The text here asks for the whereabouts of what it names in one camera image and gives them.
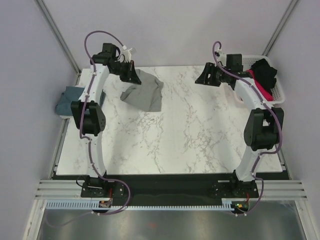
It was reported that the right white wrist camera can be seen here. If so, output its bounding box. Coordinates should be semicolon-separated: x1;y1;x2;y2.
214;49;227;65

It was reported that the left corner aluminium post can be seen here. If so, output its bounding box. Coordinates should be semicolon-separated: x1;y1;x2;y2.
34;0;80;73

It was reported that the folded blue t shirt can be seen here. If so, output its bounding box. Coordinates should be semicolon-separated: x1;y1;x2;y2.
55;85;85;119

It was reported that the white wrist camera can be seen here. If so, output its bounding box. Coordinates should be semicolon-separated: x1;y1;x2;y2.
214;49;227;65
122;45;137;62

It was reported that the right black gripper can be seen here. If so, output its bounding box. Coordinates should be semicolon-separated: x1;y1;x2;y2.
194;62;230;88

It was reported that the aluminium frame rail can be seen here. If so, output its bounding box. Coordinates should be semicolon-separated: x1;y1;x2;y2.
35;180;307;201

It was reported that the corner aluminium post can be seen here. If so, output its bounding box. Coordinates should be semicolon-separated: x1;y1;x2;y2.
34;0;80;73
262;0;301;56

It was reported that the white slotted cable duct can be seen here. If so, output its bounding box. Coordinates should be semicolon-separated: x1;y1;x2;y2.
45;199;250;211

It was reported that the red t shirt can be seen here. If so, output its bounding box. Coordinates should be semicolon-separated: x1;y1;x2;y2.
246;69;274;102

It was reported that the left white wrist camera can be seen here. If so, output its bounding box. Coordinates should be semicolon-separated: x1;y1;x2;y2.
122;45;137;62

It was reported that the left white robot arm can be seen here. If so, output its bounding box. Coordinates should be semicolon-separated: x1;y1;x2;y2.
70;43;142;198

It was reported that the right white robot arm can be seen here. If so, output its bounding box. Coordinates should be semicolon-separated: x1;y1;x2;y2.
195;52;284;198

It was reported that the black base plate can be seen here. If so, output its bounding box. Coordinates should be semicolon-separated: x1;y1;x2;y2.
53;171;290;205

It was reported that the right corner aluminium post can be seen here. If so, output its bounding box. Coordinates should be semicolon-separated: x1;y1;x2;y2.
262;0;301;56

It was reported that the white plastic basket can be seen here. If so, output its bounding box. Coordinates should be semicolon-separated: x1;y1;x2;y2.
241;54;285;105

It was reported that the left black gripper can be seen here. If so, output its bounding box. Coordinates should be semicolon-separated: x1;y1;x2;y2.
110;61;141;86

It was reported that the grey t shirt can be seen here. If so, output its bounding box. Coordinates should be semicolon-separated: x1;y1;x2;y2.
120;69;164;112

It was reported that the black t shirt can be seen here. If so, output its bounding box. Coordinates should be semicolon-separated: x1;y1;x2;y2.
250;58;278;91

